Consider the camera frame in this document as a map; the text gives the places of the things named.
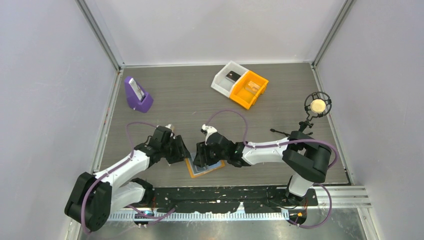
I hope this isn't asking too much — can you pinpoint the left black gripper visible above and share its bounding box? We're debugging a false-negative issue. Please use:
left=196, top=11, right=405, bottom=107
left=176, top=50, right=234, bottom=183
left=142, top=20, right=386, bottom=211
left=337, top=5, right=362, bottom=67
left=160, top=135, right=191, bottom=164

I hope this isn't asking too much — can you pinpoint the orange card holder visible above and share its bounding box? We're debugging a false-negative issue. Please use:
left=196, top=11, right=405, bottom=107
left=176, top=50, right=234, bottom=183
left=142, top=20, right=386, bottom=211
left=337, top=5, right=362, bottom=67
left=185, top=152, right=225, bottom=179

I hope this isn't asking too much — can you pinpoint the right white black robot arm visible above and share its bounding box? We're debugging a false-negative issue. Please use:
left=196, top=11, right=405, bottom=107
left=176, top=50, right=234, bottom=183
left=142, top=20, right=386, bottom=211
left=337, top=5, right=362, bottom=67
left=193, top=131, right=333, bottom=205

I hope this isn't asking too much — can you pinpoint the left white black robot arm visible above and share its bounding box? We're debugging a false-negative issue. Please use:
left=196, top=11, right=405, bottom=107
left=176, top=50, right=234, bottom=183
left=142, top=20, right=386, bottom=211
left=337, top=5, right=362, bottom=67
left=64, top=124, right=190, bottom=232

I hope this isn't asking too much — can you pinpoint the white card in purple stand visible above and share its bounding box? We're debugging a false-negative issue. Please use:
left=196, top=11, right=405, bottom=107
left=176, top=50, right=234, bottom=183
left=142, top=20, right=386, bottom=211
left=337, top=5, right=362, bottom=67
left=128, top=78, right=145, bottom=102

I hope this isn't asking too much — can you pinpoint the clear card in orange bin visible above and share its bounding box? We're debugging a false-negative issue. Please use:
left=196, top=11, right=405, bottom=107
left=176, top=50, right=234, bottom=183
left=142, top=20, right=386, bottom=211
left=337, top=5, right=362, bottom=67
left=245, top=81, right=261, bottom=95

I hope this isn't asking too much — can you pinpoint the black card in white bin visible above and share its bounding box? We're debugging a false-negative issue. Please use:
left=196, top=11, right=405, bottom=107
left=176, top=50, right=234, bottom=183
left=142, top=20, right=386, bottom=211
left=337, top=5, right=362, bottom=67
left=225, top=71, right=241, bottom=82

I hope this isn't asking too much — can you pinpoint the purple stand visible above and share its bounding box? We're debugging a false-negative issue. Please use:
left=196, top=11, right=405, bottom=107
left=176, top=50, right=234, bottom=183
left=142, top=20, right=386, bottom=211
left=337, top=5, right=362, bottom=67
left=124, top=76, right=154, bottom=113

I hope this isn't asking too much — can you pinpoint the white plastic bin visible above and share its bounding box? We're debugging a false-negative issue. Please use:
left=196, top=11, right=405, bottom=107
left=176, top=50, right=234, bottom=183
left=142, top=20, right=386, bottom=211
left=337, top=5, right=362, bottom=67
left=210, top=61, right=249, bottom=98

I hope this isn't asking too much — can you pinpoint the orange plastic bin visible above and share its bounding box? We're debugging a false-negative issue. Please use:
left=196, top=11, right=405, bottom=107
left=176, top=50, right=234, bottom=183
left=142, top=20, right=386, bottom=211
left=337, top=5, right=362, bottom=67
left=229, top=70, right=269, bottom=110

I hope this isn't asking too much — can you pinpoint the black microphone tripod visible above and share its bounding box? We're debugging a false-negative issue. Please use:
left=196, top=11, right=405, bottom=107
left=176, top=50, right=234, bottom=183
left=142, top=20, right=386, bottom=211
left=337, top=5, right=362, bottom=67
left=270, top=116, right=314, bottom=137

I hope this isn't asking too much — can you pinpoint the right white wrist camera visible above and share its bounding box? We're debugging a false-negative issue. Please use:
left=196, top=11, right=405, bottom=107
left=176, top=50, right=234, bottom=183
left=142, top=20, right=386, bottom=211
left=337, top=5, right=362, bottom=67
left=200, top=124, right=218, bottom=145

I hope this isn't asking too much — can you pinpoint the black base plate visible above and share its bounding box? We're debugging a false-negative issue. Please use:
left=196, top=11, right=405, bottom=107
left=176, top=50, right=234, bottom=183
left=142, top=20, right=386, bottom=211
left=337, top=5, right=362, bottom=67
left=132, top=185, right=318, bottom=214

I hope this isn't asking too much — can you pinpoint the microphone with shock mount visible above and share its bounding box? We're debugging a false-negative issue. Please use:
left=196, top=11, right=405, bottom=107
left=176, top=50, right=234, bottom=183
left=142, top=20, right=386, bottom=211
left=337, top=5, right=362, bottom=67
left=304, top=91, right=333, bottom=119

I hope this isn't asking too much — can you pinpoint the aluminium frame rail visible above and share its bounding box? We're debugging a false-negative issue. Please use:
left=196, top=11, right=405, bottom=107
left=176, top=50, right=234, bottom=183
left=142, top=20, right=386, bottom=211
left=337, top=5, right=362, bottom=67
left=100, top=188, right=372, bottom=224

